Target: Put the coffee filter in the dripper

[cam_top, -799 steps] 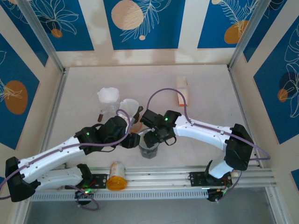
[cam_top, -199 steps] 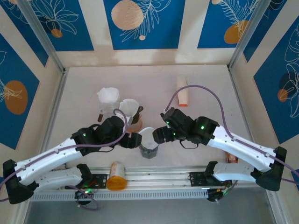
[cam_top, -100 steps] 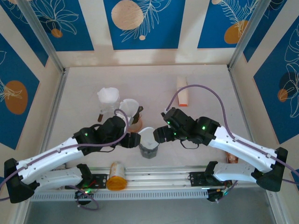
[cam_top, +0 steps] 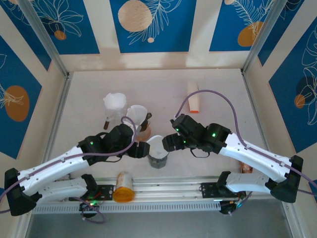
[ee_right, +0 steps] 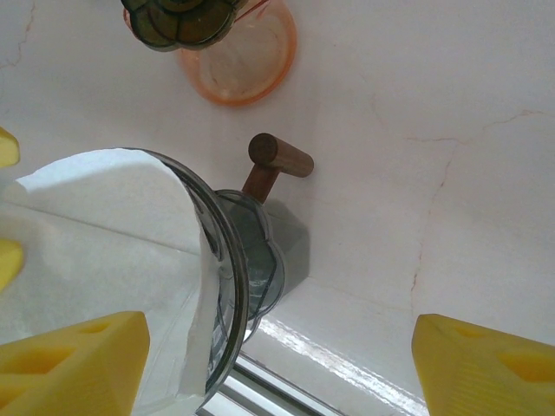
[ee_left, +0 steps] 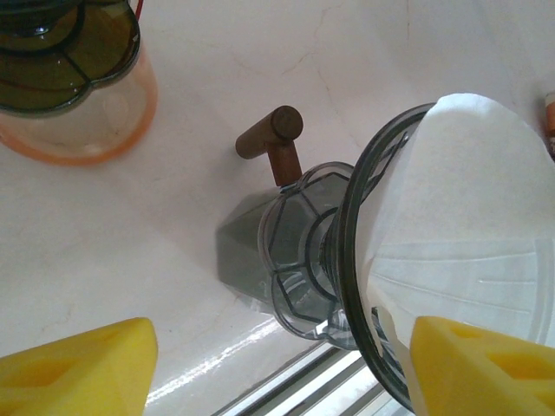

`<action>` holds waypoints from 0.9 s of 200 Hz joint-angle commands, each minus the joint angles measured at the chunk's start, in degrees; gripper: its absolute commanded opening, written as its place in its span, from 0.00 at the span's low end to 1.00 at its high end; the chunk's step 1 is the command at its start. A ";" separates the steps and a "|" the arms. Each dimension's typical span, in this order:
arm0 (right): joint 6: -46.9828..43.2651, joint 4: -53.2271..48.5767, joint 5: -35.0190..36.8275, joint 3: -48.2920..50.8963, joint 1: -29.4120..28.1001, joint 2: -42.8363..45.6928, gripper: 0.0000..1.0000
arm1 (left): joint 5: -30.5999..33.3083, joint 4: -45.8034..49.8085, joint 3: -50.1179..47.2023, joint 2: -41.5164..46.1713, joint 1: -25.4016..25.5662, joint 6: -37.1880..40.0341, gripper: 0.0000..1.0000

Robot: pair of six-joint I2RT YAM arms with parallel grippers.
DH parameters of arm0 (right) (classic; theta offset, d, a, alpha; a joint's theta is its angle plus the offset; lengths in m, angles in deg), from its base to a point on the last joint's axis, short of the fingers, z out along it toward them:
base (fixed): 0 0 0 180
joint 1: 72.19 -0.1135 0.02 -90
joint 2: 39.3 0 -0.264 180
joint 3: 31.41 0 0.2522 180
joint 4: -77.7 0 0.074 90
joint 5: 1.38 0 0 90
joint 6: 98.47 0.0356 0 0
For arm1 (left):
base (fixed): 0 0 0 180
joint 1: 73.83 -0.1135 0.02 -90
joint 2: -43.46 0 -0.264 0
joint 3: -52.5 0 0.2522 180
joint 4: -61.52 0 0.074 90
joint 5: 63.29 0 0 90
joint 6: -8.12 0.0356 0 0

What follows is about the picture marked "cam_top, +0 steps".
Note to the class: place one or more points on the pink translucent carafe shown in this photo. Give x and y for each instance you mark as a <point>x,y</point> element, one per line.
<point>144,134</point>

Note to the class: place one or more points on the smoke grey plastic dripper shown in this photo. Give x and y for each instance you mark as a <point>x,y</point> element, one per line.
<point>161,155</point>

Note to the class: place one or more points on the clear plastic dripper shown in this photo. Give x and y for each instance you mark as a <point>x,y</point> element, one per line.
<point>116,110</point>

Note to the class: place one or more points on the coffee filter packet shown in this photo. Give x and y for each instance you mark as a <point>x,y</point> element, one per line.
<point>193,101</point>

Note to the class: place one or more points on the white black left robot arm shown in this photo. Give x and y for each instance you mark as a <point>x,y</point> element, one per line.
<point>54,164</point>

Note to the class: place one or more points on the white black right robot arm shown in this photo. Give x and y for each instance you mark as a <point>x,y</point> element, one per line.
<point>257,156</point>

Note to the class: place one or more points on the orange pill bottle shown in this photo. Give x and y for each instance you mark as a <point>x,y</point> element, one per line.
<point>123,193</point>

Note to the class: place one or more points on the crumpled brown wrapper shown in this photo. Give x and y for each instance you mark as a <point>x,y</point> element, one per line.
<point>246,168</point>

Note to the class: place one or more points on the black left controller board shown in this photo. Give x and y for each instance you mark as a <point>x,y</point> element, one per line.
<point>86,207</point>

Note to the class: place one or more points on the black controller board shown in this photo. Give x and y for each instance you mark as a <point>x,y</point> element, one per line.
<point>86,207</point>
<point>226,208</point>

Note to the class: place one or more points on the black right controller board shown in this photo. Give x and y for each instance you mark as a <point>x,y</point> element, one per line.
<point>226,208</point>

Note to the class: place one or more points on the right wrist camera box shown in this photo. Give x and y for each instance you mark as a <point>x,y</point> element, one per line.
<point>188,124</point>

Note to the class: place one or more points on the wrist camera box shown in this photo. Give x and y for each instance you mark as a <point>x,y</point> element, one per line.
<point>121,135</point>
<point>188,124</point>

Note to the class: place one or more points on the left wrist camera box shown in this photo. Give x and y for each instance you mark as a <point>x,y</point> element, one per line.
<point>121,135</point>

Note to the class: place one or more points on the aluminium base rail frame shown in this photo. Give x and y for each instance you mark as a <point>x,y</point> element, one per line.
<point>168,186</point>

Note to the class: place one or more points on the aluminium side rail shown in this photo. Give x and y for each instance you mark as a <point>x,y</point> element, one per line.
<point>255,109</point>
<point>60,111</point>

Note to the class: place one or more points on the aluminium corner post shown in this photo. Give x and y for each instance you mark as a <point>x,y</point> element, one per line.
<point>47,42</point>
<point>262,37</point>

